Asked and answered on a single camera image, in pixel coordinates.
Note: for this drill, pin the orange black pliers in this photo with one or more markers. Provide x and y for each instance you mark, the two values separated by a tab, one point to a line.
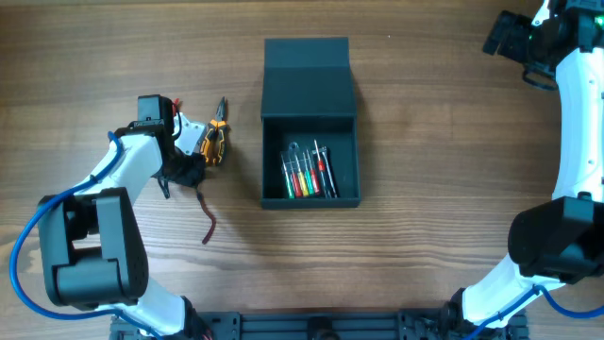
214	140

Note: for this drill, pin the silver socket wrench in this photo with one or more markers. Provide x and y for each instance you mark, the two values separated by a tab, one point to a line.
324	153

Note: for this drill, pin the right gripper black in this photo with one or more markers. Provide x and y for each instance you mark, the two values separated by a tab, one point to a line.
511	34

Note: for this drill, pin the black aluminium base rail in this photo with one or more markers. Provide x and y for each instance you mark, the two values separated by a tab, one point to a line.
402	325

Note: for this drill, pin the black red screwdriver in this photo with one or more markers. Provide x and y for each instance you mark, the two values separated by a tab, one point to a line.
322	172

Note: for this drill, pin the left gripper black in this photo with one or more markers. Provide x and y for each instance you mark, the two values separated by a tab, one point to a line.
187	169

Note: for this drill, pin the red handled snips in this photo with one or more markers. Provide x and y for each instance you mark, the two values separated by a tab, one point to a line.
176	107

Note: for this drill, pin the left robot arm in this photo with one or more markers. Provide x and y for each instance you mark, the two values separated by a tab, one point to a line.
93	257

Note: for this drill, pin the black box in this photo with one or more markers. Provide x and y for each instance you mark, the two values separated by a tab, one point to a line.
308	94

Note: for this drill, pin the clear case of screwdrivers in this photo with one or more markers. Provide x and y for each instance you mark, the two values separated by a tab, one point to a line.
299	172

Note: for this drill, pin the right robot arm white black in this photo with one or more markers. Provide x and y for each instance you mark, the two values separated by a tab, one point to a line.
559	242

